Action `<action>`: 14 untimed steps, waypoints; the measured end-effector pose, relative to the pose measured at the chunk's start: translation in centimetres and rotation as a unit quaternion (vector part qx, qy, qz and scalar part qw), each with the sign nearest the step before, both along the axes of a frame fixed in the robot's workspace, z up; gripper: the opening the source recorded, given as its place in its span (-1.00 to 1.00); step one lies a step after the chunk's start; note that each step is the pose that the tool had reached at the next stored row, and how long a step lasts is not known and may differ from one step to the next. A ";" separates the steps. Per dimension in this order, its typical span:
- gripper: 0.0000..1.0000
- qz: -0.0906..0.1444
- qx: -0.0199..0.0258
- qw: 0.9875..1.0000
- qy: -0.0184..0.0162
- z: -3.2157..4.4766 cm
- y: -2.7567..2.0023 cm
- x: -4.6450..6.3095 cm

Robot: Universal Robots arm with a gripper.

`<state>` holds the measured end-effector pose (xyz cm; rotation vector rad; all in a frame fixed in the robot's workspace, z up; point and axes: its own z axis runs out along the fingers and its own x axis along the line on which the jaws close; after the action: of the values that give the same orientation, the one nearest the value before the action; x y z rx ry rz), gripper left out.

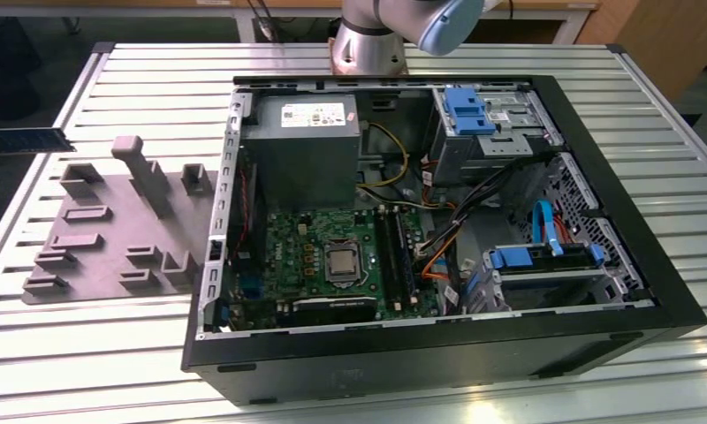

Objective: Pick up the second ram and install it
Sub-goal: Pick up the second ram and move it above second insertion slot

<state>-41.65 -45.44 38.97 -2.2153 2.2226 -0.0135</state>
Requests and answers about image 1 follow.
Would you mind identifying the thin red wire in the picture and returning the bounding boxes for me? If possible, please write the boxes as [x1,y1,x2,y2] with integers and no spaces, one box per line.
[237,165,255,240]

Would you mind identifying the orange wire bundle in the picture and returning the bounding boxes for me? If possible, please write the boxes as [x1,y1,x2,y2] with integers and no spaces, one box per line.
[420,229,468,282]

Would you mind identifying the blue flat data wire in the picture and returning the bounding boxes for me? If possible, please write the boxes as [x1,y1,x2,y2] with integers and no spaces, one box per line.
[530,199,565,257]

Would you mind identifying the silver CPU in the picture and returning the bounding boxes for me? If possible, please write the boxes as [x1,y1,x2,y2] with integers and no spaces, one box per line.
[328,250,358,275]

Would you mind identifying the grey power supply unit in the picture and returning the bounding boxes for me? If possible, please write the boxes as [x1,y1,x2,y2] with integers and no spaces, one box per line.
[237,94,364,211]

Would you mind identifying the yellow power wires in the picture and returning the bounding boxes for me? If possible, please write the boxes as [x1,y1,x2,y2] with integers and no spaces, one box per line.
[356,121,412,199]

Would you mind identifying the hard disk in blue carrier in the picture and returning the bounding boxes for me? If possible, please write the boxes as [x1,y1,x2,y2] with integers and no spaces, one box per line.
[482,244,605,271]

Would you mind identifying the metal drive cage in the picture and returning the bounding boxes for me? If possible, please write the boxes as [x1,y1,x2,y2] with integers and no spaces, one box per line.
[432,86,564,187]

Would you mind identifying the black graphics card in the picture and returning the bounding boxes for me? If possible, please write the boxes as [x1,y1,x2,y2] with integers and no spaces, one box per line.
[274,294,378,329]

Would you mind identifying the black PC case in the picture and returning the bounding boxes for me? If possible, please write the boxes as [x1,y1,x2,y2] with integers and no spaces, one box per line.
[178,73,707,405]

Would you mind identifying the wooden cabinet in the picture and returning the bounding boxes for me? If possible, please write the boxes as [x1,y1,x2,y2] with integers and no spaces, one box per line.
[573,0,707,103]

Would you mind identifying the green motherboard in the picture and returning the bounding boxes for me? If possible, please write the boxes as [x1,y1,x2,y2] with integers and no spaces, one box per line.
[226,205,444,330]

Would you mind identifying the blue RAM stick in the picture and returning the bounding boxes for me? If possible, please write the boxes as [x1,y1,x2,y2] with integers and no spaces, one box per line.
[0,126,75,155]

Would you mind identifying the dark installed RAM stick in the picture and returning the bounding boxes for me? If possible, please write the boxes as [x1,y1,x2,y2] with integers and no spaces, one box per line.
[386,207,418,310]

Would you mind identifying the blue drive bracket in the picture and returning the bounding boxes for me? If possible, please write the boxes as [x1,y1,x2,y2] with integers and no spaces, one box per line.
[440,87,497,137]

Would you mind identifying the black cable bundle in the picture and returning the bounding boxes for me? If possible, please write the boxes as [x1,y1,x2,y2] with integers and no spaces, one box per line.
[445,153,560,235]

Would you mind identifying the grey parts rack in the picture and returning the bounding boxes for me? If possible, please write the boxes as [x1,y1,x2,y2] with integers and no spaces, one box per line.
[21,135,222,306]

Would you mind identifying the wooden desk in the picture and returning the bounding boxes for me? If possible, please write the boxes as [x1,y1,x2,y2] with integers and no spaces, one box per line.
[0,0,601,45]

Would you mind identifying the CPU socket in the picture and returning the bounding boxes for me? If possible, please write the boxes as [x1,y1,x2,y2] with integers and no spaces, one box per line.
[321,238,366,287]

